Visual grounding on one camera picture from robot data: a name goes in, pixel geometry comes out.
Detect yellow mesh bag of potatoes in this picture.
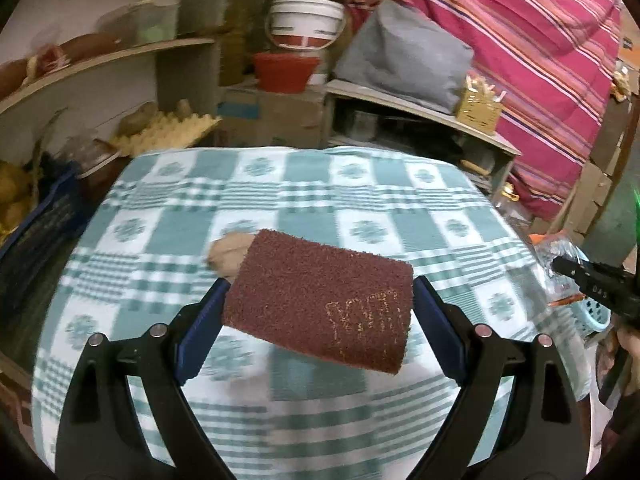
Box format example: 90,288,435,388
0,160,39,242

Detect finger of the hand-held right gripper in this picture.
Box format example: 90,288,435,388
550,256,622,312

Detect grey cushion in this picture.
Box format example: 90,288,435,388
334,0,475,114

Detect red plastic bowl basket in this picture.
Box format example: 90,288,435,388
252,51,321,94

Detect pink striped cloth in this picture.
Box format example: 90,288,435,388
342,0,624,222

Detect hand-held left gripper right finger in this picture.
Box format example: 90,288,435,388
411,275,587,480

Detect green checkered tablecloth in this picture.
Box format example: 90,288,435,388
31,146,596,480

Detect wooden side table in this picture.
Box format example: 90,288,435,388
322,79,522,196

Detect small red basket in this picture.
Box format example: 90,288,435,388
75,139,124,196

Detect clear plastic bag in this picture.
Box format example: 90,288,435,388
530,232,592,307

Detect pale green container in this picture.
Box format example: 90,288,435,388
126,0,179,44

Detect large potato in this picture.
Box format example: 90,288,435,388
120,102,159,137

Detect yellow egg tray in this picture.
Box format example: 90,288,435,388
110,110,222,157

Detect dark blue plastic crate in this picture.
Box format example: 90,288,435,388
0,160,94,322

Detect brown cardboard box blue label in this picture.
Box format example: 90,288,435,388
220,82,329,150

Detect white bucket with red label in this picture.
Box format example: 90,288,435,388
265,0,347,52

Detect light blue plastic basket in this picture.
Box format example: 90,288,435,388
570,300,612,337

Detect reddish brown sack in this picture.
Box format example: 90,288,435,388
0,32,127,102

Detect plain brown cardboard carton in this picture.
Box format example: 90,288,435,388
550,95,632,247

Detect person's right forearm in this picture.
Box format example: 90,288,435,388
597,327,640,461

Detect maroon scouring pad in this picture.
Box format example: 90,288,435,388
221,228,416,375

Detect small yellow woven basket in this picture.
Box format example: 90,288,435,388
456,75,506,136

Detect wooden wall shelf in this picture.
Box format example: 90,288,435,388
0,35,217,117

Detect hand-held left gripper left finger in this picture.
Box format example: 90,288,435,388
54,276,237,480

